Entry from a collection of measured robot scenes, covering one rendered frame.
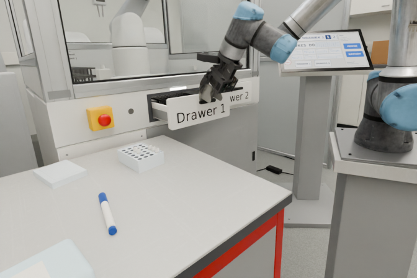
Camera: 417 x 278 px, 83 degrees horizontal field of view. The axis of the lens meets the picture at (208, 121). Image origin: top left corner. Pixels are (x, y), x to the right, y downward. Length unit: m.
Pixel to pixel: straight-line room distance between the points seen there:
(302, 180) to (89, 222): 1.52
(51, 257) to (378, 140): 0.81
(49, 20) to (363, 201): 1.07
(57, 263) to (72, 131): 0.53
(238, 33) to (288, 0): 1.86
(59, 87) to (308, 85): 1.34
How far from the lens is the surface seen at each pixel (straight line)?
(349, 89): 3.64
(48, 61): 0.85
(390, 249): 1.00
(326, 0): 0.80
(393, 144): 0.86
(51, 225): 0.58
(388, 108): 0.68
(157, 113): 0.92
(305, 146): 1.73
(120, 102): 0.90
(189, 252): 0.43
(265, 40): 0.68
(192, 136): 1.10
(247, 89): 1.28
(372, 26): 4.31
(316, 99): 1.66
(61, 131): 0.87
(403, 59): 0.70
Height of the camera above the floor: 1.06
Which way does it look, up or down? 15 degrees down
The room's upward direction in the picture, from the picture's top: 2 degrees counter-clockwise
